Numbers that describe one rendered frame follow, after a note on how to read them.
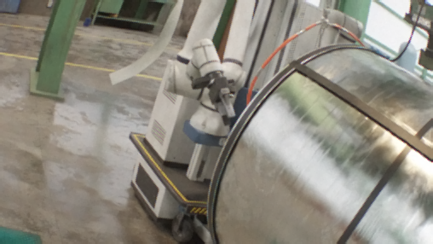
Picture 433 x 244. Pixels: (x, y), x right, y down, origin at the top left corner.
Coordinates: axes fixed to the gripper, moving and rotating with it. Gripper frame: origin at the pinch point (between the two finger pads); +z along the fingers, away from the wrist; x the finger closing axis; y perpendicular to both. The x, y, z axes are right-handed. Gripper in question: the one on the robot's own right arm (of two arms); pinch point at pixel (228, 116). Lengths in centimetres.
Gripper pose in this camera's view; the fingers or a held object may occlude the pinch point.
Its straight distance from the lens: 199.2
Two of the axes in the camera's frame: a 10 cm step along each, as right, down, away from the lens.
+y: 9.3, -2.2, 2.8
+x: -1.8, 3.9, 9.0
